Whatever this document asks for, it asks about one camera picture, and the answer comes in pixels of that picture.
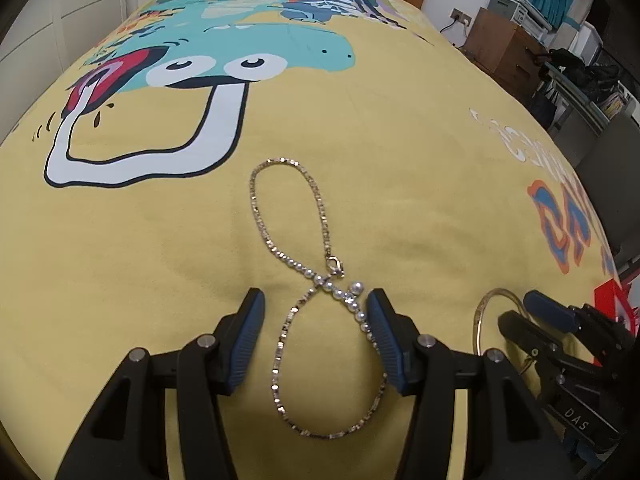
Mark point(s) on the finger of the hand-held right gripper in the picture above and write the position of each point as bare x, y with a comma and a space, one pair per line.
550, 310
525, 335

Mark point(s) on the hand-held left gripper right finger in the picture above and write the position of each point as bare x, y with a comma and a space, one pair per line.
389, 347

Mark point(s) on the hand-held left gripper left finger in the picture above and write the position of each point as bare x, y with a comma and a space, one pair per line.
247, 342

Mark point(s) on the red box white inside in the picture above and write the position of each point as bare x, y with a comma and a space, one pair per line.
617, 305

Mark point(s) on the grey chair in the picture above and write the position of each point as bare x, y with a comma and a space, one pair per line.
612, 175

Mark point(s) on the yellow printed blanket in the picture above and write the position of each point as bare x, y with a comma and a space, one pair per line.
350, 135

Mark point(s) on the black backpack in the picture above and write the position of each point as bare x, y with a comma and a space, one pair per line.
592, 72

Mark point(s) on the brown wooden cabinet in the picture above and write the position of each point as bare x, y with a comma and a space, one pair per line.
502, 50

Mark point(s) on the white printer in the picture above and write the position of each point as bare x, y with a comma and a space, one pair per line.
520, 5

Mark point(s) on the white wardrobe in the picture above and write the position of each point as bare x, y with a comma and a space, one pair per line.
55, 10

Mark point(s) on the white wall socket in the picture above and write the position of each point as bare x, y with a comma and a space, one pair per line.
460, 16

